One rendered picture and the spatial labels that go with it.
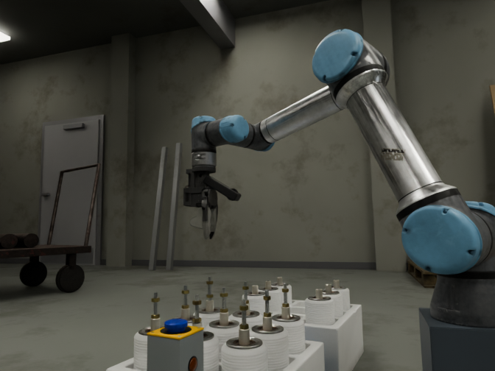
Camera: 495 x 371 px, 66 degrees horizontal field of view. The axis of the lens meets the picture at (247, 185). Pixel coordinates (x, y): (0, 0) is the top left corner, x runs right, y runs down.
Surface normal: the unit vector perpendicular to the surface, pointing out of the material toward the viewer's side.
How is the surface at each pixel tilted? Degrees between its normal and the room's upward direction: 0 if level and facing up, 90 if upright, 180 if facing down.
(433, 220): 97
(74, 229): 90
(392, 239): 90
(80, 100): 90
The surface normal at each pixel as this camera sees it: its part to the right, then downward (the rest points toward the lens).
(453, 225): -0.62, 0.04
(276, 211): -0.31, -0.10
